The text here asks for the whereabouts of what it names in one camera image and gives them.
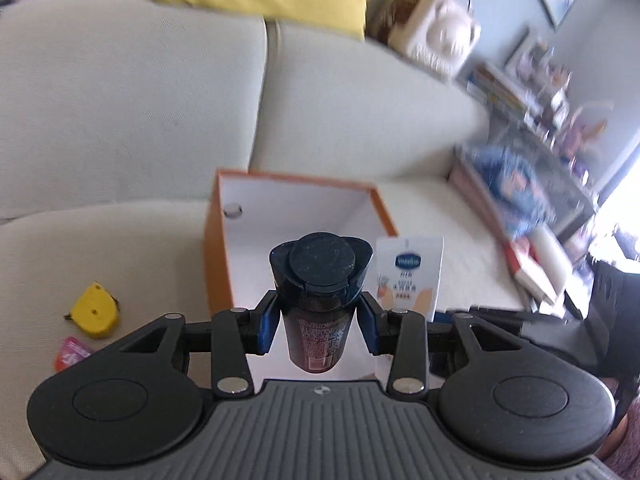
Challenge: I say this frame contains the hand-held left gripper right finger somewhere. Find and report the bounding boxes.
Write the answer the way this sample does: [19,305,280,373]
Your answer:
[355,291,534,397]

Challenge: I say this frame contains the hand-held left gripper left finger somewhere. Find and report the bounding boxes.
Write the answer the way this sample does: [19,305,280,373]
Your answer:
[106,289,284,399]

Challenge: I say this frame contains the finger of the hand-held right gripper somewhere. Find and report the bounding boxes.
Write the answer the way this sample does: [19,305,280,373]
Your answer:
[471,305,524,334]

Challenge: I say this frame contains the black bottle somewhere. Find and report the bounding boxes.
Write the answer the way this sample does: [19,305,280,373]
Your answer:
[268,231,375,374]

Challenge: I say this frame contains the white printed packet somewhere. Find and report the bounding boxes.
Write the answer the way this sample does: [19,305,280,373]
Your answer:
[374,236,446,322]

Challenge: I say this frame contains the orange cardboard box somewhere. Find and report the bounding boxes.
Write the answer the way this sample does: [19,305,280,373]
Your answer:
[203,169,401,381]

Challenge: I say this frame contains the yellow tape measure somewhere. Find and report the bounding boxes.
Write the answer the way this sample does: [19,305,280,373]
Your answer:
[63,282,123,339]

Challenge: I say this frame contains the red and blue tin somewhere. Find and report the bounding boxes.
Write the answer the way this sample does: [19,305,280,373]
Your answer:
[53,337,94,372]

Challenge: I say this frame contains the black furniture piece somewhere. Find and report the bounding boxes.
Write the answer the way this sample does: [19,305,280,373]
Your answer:
[590,259,640,401]

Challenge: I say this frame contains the red and white book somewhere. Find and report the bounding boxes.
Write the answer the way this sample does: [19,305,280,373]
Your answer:
[502,226,572,307]

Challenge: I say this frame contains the blue printed pillow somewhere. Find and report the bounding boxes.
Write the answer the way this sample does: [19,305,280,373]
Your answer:
[459,142,557,241]

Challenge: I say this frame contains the stack of books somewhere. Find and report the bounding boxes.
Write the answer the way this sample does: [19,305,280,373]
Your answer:
[466,60,551,123]

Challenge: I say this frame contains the white desk rack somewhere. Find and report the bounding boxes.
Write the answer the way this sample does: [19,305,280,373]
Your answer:
[505,25,616,161]

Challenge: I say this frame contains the beige sofa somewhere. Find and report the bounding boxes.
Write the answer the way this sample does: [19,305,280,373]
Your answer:
[0,0,533,466]

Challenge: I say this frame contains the cream bear suitcase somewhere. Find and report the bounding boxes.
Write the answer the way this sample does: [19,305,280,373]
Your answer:
[366,0,482,81]

